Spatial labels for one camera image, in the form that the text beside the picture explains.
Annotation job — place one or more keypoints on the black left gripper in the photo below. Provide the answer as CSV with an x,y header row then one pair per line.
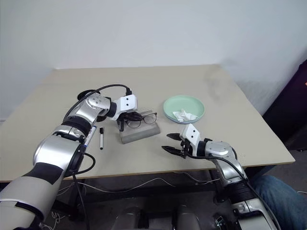
x,y
126,116

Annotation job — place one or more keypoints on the white marker with black cap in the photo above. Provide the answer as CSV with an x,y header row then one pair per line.
x,y
101,140

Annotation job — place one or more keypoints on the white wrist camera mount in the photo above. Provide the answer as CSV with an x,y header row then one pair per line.
x,y
127,102
191,134

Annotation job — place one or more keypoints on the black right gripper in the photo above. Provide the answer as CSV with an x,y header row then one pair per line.
x,y
185,148

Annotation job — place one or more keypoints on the person's leg in jeans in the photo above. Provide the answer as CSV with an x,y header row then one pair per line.
x,y
281,198

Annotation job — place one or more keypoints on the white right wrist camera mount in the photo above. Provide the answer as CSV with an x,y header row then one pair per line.
x,y
191,134

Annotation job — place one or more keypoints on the grey rounded robot leg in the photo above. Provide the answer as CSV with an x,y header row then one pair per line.
x,y
188,215
129,215

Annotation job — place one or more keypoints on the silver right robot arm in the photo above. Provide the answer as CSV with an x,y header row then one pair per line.
x,y
221,149

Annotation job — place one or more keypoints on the light blue plate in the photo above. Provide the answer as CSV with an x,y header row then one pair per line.
x,y
173,120

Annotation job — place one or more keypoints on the grey glasses case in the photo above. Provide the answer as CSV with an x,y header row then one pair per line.
x,y
142,133

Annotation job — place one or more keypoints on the dark table frame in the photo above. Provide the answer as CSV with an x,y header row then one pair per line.
x,y
148,182

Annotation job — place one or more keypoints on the light green plate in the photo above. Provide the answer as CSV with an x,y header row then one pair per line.
x,y
184,104

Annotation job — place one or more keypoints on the white marker with blue cap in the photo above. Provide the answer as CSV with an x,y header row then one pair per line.
x,y
90,134

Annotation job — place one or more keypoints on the crumpled white paper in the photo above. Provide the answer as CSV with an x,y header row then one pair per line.
x,y
184,115

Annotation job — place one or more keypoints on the black frame glasses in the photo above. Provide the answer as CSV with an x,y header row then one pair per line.
x,y
146,118

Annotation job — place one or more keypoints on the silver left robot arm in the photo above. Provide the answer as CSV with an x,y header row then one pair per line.
x,y
55,148

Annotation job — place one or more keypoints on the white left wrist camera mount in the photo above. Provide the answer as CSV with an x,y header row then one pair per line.
x,y
127,102

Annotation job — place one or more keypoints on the dark cabinet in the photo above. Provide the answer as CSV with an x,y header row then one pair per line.
x,y
290,107

